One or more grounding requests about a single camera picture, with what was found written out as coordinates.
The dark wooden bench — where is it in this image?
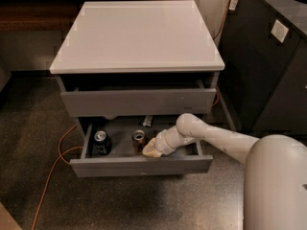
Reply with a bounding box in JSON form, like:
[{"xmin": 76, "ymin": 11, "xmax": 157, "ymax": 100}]
[{"xmin": 0, "ymin": 0, "xmax": 184, "ymax": 33}]

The grey top drawer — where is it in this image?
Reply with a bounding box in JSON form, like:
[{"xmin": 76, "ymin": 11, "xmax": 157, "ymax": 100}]
[{"xmin": 60, "ymin": 87, "xmax": 216, "ymax": 117}]

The orange power cable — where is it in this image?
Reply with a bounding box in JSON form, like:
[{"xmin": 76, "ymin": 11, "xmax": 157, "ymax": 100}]
[{"xmin": 30, "ymin": 0, "xmax": 245, "ymax": 230}]

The white wall socket plate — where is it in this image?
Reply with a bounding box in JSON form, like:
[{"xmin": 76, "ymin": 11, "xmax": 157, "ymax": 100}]
[{"xmin": 271, "ymin": 19, "xmax": 289, "ymax": 43}]

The grey drawer cabinet white top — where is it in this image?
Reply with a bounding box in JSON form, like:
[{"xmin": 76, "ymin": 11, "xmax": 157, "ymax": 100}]
[{"xmin": 49, "ymin": 0, "xmax": 225, "ymax": 136}]

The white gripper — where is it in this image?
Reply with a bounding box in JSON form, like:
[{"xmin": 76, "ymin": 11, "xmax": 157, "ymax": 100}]
[{"xmin": 142, "ymin": 126, "xmax": 196, "ymax": 158}]

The white bowl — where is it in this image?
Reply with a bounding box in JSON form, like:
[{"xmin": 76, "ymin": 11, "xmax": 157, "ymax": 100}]
[{"xmin": 103, "ymin": 115, "xmax": 119, "ymax": 120}]

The orange soda can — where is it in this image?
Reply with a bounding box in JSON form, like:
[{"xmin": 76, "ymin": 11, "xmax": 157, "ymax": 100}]
[{"xmin": 132, "ymin": 129, "xmax": 147, "ymax": 154}]

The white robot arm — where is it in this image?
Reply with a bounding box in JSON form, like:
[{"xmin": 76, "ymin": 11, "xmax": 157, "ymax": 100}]
[{"xmin": 142, "ymin": 113, "xmax": 307, "ymax": 230}]

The black side cabinet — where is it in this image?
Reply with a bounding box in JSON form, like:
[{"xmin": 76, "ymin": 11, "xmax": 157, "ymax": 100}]
[{"xmin": 219, "ymin": 0, "xmax": 307, "ymax": 136}]

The white tag on cable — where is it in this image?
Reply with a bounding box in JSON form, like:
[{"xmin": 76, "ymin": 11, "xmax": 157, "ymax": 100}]
[{"xmin": 228, "ymin": 0, "xmax": 239, "ymax": 11}]

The grey drawer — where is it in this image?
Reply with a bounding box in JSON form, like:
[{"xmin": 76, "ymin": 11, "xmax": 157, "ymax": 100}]
[
  {"xmin": 60, "ymin": 87, "xmax": 216, "ymax": 117},
  {"xmin": 70, "ymin": 116, "xmax": 213, "ymax": 177}
]

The silver snack wrapper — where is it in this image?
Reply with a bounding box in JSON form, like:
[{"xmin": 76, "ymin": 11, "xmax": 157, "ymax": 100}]
[{"xmin": 142, "ymin": 115, "xmax": 154, "ymax": 127}]

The dark blue soda can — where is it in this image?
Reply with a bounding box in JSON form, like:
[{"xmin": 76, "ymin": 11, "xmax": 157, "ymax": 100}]
[{"xmin": 94, "ymin": 130, "xmax": 111, "ymax": 155}]

